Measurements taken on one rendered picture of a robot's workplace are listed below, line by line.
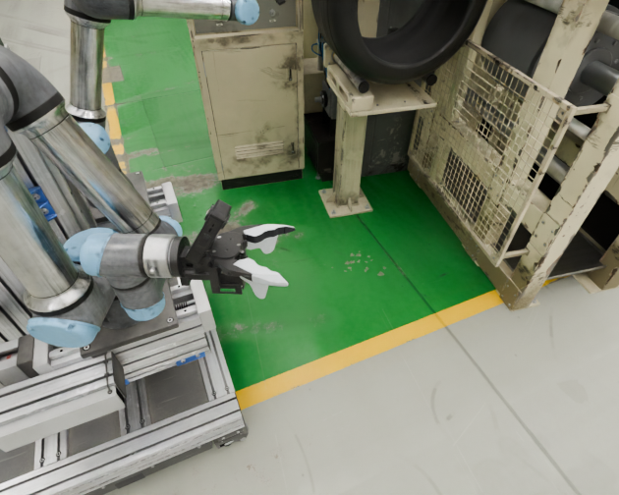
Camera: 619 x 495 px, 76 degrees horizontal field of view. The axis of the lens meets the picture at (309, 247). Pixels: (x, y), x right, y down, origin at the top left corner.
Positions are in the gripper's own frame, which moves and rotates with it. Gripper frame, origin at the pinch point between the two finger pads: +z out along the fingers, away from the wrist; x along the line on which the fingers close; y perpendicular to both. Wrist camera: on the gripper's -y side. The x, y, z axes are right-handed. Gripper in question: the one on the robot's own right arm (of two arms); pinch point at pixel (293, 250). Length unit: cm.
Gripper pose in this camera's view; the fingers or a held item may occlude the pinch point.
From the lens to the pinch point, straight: 66.7
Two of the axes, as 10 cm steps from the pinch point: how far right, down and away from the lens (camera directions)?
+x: -0.4, 6.0, -8.0
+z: 10.0, 0.3, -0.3
